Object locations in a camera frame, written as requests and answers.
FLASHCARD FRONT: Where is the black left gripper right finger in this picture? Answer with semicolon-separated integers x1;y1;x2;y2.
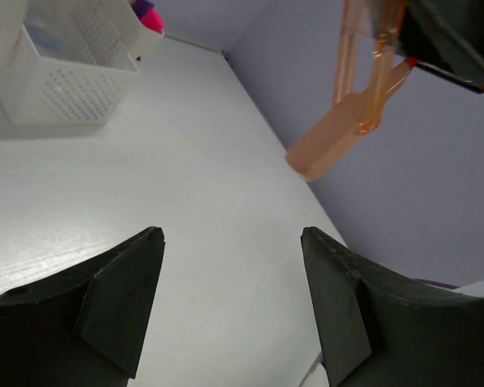
301;227;484;386

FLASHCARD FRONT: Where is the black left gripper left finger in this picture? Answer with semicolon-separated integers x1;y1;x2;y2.
0;227;165;386

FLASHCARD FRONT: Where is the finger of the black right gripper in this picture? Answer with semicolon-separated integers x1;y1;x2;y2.
398;0;484;95

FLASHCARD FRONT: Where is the orange highlighter pen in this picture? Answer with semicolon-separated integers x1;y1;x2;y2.
286;1;417;181

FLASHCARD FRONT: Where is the black pink highlighter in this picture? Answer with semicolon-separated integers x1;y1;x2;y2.
140;9;165;34

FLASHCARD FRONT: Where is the black purple highlighter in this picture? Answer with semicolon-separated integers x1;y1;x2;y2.
131;0;154;17

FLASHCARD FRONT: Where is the cream perforated organizer basket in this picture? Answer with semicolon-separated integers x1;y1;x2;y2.
0;0;165;126

